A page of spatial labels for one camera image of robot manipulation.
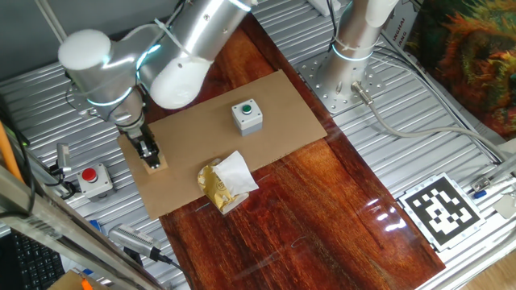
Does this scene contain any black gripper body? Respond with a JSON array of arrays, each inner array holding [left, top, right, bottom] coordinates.
[[125, 123, 150, 147]]

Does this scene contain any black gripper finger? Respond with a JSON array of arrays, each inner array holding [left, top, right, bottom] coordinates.
[[136, 140, 156, 159], [144, 151, 161, 170]]

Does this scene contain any small wooden block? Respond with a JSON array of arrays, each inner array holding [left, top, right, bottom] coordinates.
[[140, 151, 169, 176]]

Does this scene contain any brown cardboard sheet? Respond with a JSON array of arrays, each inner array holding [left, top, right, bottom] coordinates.
[[116, 69, 328, 222]]

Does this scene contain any red push button box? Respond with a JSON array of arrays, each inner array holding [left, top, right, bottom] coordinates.
[[76, 162, 115, 202]]

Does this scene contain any gold tissue pack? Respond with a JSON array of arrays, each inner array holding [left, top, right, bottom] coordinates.
[[196, 150, 260, 215]]

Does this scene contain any green push button box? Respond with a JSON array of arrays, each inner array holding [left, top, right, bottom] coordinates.
[[231, 98, 264, 137]]

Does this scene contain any metal stand pole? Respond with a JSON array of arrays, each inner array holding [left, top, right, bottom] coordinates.
[[34, 0, 69, 42]]

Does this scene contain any brown cardboard box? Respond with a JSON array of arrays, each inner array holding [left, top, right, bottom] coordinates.
[[47, 269, 110, 290]]

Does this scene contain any black keyboard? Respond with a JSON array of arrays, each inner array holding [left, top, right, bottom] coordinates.
[[0, 229, 66, 290]]

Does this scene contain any red-brown wooden board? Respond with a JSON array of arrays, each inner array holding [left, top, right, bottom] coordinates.
[[143, 14, 447, 290]]

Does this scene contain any white power strip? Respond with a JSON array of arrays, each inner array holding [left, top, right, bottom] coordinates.
[[308, 0, 343, 17]]

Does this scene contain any white printed paper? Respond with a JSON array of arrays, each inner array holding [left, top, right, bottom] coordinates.
[[378, 0, 422, 57]]

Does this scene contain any black white fiducial marker board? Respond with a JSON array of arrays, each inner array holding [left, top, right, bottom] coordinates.
[[397, 172, 487, 253]]

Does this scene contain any small metal clip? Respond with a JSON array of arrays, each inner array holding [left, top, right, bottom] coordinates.
[[470, 176, 492, 193]]

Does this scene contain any colourful painted cloth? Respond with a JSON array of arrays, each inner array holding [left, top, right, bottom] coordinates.
[[402, 0, 516, 140]]

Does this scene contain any aluminium profile bar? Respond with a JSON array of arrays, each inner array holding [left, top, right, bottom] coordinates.
[[477, 151, 516, 189]]

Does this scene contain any white paper tag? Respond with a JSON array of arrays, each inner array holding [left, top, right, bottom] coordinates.
[[492, 193, 516, 221]]

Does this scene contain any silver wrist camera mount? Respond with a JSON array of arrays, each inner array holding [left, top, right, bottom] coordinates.
[[78, 105, 102, 121]]

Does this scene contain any small grey camera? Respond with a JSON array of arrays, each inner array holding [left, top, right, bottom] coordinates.
[[55, 142, 73, 175]]

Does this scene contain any silver ribbed camera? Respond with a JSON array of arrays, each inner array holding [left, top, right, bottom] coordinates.
[[107, 223, 163, 261]]

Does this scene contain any black camera usb cable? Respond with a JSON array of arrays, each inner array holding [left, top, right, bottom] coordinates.
[[151, 247, 195, 290]]

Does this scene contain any black hanging cable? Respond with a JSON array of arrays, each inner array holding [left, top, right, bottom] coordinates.
[[0, 94, 35, 218]]

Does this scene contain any aluminium frame beam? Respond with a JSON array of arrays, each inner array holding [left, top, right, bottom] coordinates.
[[0, 163, 166, 290]]

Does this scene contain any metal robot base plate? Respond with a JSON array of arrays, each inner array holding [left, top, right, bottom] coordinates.
[[296, 50, 386, 114]]

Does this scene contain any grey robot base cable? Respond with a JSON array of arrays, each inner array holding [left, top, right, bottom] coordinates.
[[349, 80, 511, 162]]

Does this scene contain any black base cable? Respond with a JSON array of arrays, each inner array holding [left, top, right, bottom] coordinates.
[[327, 0, 340, 44]]

